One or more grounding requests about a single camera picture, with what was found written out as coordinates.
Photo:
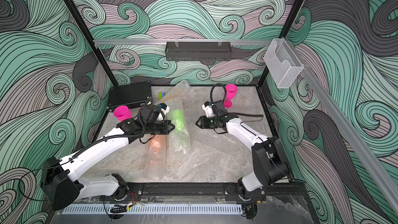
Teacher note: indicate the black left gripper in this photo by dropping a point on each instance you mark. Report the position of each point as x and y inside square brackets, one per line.
[166, 130]

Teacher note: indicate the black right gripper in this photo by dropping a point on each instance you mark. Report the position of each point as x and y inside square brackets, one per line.
[203, 122]

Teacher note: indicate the pink wine glass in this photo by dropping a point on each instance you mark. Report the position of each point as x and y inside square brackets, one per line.
[122, 113]
[232, 90]

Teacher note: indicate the bubble green glass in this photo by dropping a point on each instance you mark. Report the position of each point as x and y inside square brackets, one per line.
[179, 138]

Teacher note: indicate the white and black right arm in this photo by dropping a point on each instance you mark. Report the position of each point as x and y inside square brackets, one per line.
[268, 156]

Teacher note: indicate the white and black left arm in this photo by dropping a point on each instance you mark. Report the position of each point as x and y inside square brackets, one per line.
[63, 180]

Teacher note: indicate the bubble wrapped orange glass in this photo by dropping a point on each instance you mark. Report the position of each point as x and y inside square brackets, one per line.
[155, 164]

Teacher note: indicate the bubble wrapped yellow glass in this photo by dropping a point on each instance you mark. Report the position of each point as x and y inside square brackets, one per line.
[177, 95]

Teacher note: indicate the black ribbed case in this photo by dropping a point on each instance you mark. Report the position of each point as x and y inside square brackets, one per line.
[132, 95]

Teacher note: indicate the green toy brick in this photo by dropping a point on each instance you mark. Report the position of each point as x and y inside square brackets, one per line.
[161, 95]

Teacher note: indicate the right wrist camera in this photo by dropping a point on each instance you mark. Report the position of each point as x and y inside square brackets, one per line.
[213, 109]

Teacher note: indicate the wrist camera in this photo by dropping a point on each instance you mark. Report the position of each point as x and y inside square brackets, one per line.
[153, 113]
[213, 109]

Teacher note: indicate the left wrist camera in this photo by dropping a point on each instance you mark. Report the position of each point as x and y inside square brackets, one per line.
[153, 113]

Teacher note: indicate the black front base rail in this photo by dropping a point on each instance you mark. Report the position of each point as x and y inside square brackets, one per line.
[225, 191]

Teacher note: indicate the black wall tray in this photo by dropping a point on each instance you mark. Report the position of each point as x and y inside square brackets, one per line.
[194, 51]

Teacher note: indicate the clear acrylic wall bin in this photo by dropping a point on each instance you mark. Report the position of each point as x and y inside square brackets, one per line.
[283, 62]

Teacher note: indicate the aluminium back rail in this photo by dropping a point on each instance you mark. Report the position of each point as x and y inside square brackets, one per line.
[143, 41]

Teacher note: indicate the aluminium rail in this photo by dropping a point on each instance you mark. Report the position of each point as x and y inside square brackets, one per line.
[143, 41]
[316, 75]

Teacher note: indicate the white slotted cable duct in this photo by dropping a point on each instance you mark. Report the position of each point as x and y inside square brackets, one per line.
[155, 209]

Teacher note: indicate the aluminium right rail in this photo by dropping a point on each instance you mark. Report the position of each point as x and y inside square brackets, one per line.
[316, 75]

